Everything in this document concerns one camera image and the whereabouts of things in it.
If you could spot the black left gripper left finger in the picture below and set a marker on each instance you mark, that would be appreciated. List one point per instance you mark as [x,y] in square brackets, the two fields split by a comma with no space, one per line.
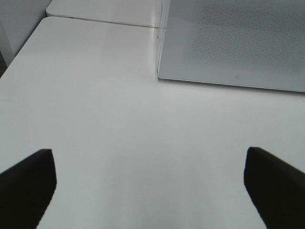
[26,190]

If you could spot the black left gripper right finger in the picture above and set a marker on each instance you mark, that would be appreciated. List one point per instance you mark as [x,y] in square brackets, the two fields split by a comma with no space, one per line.
[276,189]

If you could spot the white microwave door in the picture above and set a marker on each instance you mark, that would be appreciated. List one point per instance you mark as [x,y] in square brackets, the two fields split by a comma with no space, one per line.
[251,43]

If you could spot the white adjacent table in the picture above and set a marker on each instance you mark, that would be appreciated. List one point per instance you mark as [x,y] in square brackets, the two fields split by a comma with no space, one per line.
[142,13]

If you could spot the white microwave oven body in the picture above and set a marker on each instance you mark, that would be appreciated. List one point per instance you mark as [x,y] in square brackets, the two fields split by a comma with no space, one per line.
[160,29]

